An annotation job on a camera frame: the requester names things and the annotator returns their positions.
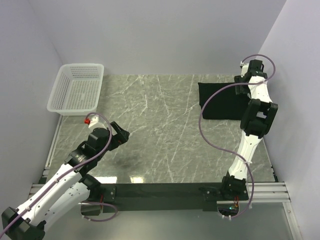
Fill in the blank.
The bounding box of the black t shirt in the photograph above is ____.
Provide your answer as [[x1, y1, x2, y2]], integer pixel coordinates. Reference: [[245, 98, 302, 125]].
[[198, 82, 250, 121]]

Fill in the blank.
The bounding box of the white plastic basket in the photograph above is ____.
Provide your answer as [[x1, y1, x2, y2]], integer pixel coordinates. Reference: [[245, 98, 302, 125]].
[[46, 63, 105, 116]]

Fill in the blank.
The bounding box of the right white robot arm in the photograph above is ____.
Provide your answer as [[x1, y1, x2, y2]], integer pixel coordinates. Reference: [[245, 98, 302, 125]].
[[219, 59, 279, 200]]

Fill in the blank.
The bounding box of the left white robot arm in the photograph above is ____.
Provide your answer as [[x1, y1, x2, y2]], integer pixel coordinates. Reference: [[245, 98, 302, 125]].
[[1, 120, 130, 240]]

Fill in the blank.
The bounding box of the black base beam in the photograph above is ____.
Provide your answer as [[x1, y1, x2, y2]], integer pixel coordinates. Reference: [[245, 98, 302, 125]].
[[70, 181, 251, 214]]

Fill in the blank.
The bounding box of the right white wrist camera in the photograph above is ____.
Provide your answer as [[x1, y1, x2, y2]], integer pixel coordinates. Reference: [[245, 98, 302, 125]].
[[240, 61, 249, 77]]

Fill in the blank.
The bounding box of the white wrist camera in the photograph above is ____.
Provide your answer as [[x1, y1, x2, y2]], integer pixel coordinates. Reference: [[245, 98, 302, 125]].
[[240, 61, 249, 77], [84, 114, 106, 131]]

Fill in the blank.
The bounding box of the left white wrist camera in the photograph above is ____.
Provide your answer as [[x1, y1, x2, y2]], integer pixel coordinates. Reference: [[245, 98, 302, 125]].
[[84, 114, 106, 131]]

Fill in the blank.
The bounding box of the aluminium rail frame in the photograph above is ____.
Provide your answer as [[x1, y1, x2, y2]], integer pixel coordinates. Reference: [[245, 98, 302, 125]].
[[26, 181, 292, 206]]

